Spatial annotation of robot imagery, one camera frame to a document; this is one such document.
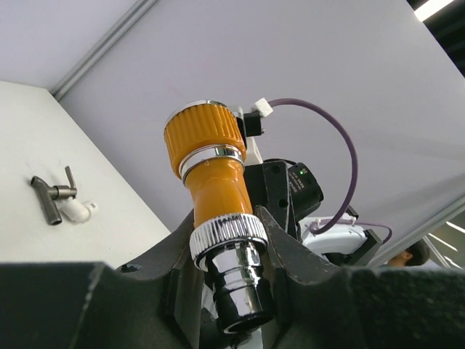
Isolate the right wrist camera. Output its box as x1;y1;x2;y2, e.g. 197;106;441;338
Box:
228;98;273;166

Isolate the person in green shirt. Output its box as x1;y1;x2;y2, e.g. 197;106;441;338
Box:
386;240;431;268

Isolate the orange water faucet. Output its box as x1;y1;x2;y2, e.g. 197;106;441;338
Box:
163;100;273;334

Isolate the dark metal faucet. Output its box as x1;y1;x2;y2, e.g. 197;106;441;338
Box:
30;166;78;225

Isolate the white elbow fitting right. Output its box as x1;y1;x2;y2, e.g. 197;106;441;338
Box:
60;198;99;224

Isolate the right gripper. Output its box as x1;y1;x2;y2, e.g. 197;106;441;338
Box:
244;159;296;239

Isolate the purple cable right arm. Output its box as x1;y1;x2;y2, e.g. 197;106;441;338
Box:
270;97;394;244

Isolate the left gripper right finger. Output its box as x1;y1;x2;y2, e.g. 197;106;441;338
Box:
256;206;464;348

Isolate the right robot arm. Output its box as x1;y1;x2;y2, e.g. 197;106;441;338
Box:
244;159;383;266

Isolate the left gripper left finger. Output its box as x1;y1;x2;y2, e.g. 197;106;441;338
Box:
1;215;203;348

